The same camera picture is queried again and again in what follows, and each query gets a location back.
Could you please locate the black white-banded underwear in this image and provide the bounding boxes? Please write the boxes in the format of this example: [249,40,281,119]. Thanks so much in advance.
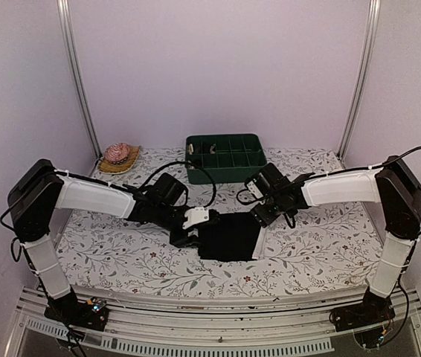
[197,213,262,262]

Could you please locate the green divided storage box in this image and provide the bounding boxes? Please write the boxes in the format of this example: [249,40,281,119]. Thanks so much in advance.
[184,133,267,184]

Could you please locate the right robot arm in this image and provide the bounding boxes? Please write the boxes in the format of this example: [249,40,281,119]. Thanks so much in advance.
[245,156,421,324]

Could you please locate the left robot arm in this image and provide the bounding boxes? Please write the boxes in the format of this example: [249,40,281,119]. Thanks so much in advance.
[2,158,211,323]

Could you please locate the pink patterned ball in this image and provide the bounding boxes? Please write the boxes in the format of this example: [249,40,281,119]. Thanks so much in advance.
[104,143,129,164]

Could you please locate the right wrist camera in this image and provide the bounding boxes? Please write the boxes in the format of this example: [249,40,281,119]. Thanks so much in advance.
[244,178,265,199]

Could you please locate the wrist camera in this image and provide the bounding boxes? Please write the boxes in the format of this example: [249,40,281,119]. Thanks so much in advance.
[244,178,265,199]
[182,207,219,230]

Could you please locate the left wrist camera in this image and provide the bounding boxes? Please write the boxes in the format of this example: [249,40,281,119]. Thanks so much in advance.
[182,207,219,230]

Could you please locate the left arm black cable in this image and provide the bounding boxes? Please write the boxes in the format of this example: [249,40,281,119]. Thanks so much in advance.
[139,160,217,209]

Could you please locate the front aluminium rail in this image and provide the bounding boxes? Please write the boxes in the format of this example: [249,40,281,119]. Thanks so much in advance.
[9,286,421,354]

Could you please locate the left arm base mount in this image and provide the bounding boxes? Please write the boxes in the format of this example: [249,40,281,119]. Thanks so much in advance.
[44,295,109,332]

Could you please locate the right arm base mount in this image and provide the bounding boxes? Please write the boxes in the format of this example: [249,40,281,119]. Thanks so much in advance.
[329,294,396,332]

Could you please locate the right aluminium frame post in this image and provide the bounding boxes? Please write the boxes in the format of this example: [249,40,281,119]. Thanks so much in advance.
[337,0,381,161]

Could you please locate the aluminium frame post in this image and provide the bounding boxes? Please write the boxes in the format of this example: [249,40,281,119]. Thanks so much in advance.
[57,0,102,159]
[337,0,381,161]

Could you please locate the left aluminium frame post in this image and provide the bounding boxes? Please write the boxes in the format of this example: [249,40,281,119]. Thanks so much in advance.
[57,0,102,159]

